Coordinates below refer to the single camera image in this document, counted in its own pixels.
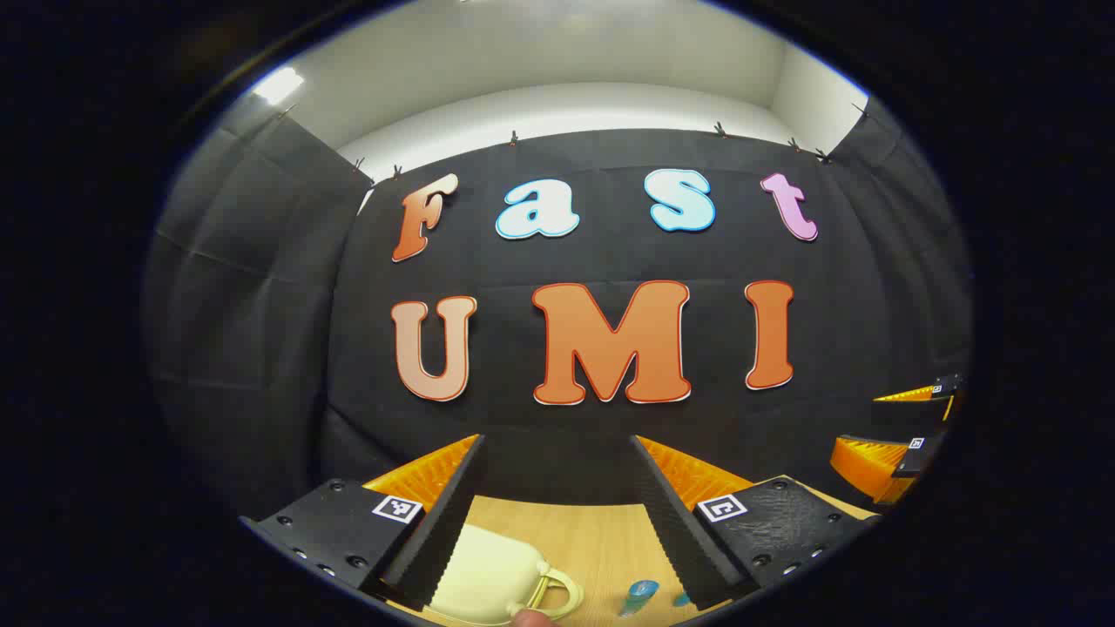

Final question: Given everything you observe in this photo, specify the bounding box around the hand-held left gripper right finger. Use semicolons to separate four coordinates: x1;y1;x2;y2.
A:
630;434;882;612

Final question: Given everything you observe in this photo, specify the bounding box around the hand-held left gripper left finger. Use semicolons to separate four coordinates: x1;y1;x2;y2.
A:
240;434;487;610

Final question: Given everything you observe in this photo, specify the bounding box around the cream yellow suitcase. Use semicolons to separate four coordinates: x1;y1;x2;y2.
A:
427;522;583;626

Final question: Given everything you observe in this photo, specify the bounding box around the clear blue bottle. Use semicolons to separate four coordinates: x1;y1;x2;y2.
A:
618;578;661;618

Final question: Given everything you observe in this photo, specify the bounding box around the black backdrop cloth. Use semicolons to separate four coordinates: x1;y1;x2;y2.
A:
144;109;975;523

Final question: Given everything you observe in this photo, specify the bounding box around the ceiling light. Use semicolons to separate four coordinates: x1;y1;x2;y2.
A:
252;67;307;106

